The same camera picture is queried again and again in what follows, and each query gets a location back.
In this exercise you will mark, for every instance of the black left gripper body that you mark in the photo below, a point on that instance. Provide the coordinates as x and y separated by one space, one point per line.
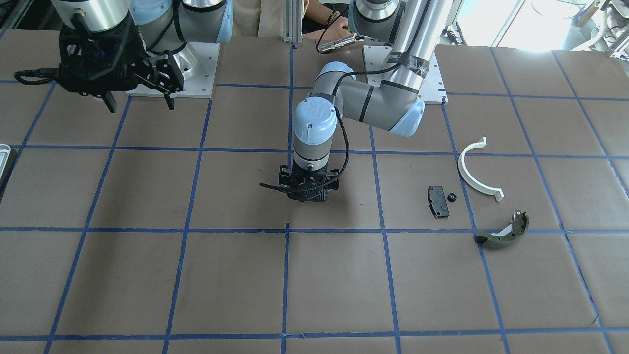
284 175

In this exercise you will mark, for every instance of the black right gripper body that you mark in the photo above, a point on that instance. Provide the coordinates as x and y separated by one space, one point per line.
133 53

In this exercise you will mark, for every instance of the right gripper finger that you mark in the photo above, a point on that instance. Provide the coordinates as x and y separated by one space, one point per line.
166 76
110 101

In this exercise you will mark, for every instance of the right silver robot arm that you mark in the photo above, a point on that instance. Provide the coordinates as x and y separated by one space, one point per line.
163 48

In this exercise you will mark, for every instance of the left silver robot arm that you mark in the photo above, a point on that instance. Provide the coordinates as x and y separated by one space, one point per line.
413 28

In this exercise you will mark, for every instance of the black brake pad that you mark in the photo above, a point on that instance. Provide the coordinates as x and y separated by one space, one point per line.
438 202

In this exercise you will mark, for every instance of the olive metal brake shoe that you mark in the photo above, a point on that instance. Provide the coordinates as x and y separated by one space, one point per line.
509 235

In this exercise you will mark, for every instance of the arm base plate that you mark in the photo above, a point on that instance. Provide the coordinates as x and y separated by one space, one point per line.
431 88
197 62

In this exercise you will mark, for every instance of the aluminium frame post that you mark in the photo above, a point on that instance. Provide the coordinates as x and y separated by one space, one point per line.
293 12

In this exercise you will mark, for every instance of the white curved plastic bracket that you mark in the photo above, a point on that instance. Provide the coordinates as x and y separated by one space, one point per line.
469 175

